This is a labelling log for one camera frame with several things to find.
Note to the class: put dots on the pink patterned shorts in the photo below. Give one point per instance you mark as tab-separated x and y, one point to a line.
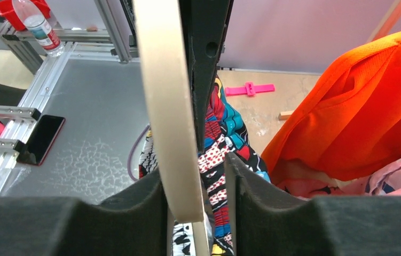
385	181

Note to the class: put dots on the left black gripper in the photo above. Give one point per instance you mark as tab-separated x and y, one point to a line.
204	24

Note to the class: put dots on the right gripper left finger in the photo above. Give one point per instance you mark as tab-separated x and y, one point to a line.
132	222

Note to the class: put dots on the clear plastic water bottle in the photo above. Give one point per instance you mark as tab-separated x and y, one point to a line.
36	23

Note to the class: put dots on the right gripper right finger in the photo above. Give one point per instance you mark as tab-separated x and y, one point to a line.
266	220

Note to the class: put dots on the colourful comic print shorts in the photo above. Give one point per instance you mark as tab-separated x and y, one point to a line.
225	132

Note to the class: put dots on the wooden clothes rack frame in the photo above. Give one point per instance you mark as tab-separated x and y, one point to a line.
386	23

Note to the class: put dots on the pink plastic clip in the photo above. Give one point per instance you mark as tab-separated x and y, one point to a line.
249	89

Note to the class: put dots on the orange shorts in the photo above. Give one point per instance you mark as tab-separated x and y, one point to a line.
349	125

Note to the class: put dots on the black smartphone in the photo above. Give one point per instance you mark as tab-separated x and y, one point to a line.
41	140

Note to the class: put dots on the red plastic crate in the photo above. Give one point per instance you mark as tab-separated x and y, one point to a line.
7	11

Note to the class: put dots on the aluminium frame post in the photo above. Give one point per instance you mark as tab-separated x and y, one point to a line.
119	19

